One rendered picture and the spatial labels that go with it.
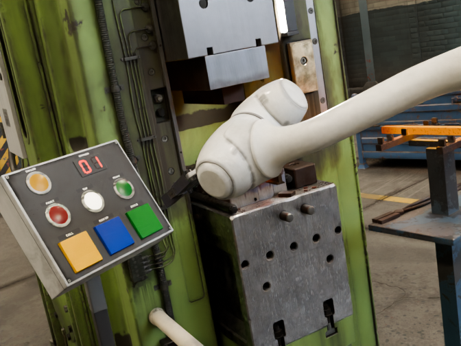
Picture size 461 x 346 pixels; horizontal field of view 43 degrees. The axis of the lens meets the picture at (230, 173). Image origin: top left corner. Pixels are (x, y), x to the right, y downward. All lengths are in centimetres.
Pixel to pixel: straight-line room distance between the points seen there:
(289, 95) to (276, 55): 92
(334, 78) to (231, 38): 52
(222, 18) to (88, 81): 41
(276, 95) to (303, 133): 15
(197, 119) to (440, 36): 814
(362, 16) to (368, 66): 87
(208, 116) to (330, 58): 49
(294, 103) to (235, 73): 65
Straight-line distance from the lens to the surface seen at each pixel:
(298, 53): 198
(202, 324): 196
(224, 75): 170
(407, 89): 99
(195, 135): 219
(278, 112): 108
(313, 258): 186
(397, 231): 186
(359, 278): 229
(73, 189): 141
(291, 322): 188
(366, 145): 575
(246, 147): 97
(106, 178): 147
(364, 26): 1088
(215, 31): 169
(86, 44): 171
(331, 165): 210
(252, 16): 176
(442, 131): 190
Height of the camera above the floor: 140
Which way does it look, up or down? 12 degrees down
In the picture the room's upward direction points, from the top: 10 degrees counter-clockwise
